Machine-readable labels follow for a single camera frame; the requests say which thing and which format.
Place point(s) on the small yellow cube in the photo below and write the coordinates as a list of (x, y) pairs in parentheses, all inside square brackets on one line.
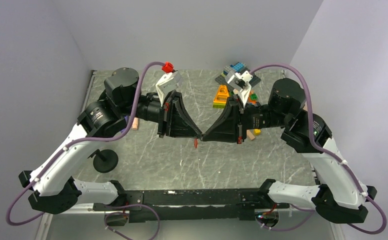
[(257, 132)]

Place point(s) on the orange triangular toy piece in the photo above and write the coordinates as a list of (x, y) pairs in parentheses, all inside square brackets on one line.
[(221, 96)]

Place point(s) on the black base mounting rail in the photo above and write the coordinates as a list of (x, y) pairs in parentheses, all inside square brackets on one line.
[(197, 204)]

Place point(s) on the peach pink marker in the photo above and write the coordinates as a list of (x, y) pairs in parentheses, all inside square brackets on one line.
[(135, 124)]

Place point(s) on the wooden rectangular block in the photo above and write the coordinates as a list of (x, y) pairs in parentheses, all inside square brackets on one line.
[(250, 135)]

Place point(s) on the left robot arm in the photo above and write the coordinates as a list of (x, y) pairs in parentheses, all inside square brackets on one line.
[(54, 190)]

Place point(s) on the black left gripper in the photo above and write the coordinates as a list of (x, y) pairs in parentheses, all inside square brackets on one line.
[(175, 120)]

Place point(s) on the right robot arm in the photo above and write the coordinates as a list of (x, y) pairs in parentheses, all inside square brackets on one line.
[(337, 199)]

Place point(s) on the blue toy bricks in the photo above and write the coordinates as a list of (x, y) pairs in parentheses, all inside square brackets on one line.
[(239, 67)]

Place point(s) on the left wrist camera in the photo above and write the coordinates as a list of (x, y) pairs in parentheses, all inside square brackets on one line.
[(169, 81)]

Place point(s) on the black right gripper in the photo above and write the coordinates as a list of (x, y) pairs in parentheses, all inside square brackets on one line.
[(230, 124)]

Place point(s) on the grey brick baseplate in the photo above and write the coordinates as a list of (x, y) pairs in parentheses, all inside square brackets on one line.
[(222, 78)]

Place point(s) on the black round microphone stand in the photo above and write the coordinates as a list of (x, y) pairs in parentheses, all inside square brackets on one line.
[(105, 160)]

